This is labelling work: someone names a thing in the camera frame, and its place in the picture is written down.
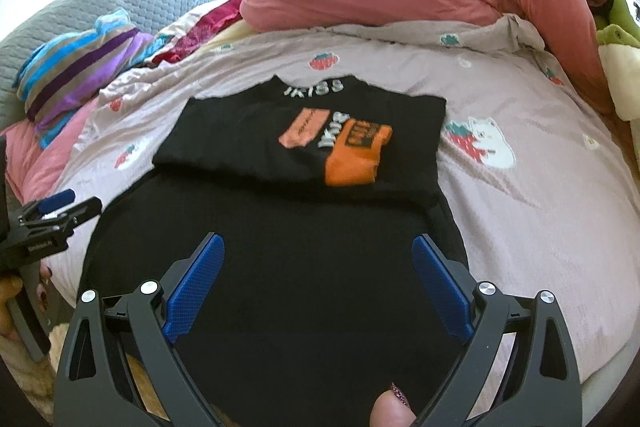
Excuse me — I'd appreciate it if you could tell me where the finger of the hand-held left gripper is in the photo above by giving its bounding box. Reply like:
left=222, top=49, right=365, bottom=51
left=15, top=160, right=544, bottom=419
left=17, top=189, right=77, bottom=222
left=47, top=198, right=103, bottom=233

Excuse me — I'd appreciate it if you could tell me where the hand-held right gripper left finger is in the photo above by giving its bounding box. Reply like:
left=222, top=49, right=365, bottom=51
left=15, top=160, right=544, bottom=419
left=52, top=232, right=226, bottom=427

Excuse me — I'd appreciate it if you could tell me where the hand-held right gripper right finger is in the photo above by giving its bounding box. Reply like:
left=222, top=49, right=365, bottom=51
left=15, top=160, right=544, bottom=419
left=410, top=234, right=583, bottom=427

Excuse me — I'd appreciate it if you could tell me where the black sweater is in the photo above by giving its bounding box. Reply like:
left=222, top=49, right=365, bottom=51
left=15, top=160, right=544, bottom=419
left=75, top=74, right=471, bottom=427

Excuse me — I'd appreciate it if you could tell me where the person's left hand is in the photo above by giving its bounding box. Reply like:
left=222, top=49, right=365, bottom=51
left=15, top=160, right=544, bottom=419
left=0, top=264, right=53, bottom=343

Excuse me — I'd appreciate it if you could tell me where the person's right hand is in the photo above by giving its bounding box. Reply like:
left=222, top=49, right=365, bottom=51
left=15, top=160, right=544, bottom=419
left=369, top=382, right=417, bottom=427

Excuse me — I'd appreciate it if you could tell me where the printed pink quilt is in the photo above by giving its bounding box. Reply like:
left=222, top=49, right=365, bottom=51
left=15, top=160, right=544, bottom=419
left=47, top=19, right=638, bottom=378

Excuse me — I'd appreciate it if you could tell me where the beige fluffy rug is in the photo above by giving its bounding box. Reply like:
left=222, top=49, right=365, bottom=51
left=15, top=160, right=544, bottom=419
left=0, top=319, right=171, bottom=427

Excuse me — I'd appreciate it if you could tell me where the striped pillow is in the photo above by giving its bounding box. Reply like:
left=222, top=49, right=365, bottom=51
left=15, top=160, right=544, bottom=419
left=15, top=8, right=156, bottom=150

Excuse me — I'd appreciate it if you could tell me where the red cloth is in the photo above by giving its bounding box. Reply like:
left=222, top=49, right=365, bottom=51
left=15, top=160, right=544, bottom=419
left=147, top=0, right=246, bottom=68

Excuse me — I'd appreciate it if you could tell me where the cream bed sheet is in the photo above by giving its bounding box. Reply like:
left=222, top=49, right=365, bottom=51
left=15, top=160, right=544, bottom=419
left=207, top=19, right=251, bottom=52

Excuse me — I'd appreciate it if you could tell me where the cream fleece blanket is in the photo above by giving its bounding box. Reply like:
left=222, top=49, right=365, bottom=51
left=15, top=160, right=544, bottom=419
left=597, top=39, right=640, bottom=122

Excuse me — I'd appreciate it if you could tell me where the green plush cloth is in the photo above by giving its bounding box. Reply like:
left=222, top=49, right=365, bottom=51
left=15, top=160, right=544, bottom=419
left=595, top=0, right=640, bottom=48

